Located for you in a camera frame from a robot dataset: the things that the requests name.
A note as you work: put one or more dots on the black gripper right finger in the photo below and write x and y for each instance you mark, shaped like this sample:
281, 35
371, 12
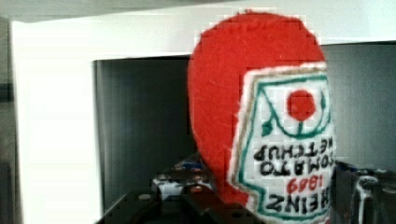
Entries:
362, 196

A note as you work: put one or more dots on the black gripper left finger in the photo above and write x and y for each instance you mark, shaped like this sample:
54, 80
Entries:
197, 204

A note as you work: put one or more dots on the red plush ketchup bottle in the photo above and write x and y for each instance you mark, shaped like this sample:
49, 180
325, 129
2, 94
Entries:
261, 116

